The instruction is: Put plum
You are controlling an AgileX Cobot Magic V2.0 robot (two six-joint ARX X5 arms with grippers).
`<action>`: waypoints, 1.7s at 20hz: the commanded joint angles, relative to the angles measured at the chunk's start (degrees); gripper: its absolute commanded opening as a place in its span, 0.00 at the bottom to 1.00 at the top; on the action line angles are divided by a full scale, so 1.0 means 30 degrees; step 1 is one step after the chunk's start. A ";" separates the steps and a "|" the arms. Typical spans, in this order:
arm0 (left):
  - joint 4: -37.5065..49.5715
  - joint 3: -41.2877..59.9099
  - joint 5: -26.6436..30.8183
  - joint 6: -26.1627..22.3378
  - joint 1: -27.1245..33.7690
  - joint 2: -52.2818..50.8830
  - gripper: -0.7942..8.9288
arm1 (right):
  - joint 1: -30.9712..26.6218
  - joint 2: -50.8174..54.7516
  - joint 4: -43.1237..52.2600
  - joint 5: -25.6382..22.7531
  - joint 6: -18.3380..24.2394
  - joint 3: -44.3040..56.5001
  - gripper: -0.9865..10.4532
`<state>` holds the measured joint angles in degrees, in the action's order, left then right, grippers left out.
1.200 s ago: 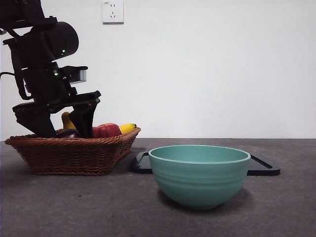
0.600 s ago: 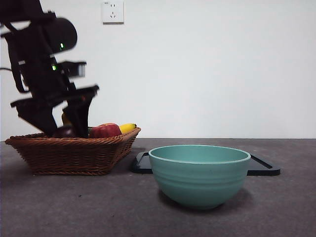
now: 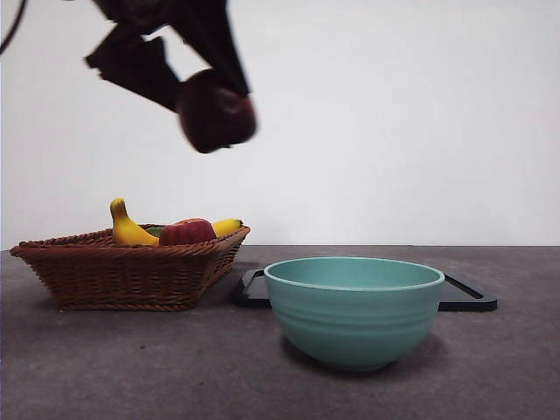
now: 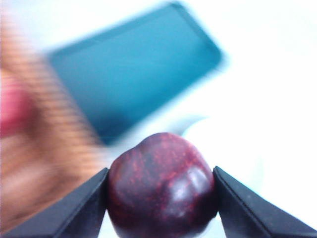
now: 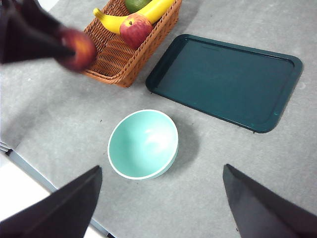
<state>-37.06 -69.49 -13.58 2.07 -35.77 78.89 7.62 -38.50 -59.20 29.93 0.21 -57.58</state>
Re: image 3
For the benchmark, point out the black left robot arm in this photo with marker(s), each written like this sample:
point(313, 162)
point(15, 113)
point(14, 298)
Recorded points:
point(153, 13)

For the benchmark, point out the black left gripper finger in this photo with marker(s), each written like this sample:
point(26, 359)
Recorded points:
point(219, 48)
point(135, 70)

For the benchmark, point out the green avocado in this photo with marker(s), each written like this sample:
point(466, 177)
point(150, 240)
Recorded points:
point(154, 229)

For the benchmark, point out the yellow banana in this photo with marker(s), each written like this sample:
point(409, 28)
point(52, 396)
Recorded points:
point(124, 229)

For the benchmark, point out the brown wicker basket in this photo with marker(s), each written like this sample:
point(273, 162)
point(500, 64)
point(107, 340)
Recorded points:
point(122, 280)

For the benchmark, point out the red apple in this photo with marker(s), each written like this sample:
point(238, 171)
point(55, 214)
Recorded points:
point(186, 232)

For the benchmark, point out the teal ribbed bowl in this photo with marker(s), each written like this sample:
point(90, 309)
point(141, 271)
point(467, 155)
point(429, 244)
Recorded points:
point(354, 324)

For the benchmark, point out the dark rectangular tray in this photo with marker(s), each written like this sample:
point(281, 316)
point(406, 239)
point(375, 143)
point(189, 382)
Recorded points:
point(464, 302)

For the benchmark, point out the dark purple plum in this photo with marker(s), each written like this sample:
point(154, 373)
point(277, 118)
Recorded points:
point(210, 122)

